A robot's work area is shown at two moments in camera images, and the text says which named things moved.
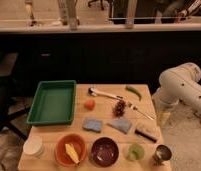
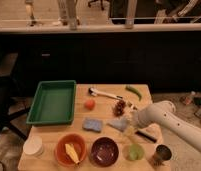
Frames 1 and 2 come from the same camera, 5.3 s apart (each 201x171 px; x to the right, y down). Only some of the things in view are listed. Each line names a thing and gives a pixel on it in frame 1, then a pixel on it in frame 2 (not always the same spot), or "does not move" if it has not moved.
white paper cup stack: x=34 y=146 does not move
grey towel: x=120 y=124 does not move
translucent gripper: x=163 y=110 to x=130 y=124
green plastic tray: x=53 y=103 does not move
